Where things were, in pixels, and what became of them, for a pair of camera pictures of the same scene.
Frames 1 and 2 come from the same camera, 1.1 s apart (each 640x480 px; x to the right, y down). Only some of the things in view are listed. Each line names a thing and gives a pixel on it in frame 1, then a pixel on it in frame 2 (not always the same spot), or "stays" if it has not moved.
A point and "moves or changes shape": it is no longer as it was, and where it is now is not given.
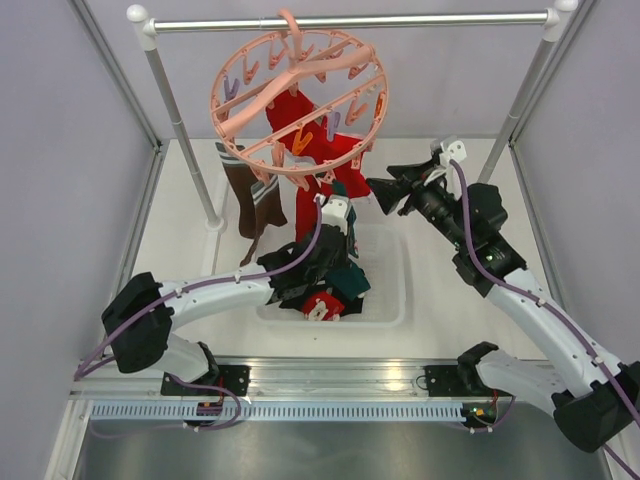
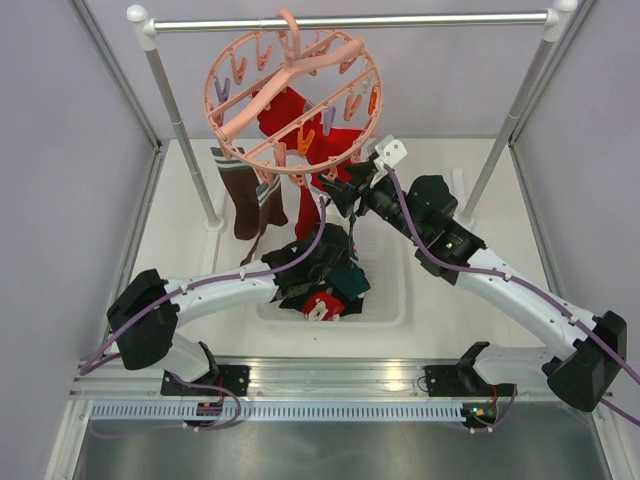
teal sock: (340, 188) stays
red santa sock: (323, 306) stays
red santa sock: (306, 213) stays
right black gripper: (391, 191) -> (344, 195)
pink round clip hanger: (291, 21) moves or changes shape
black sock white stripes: (352, 306) stays
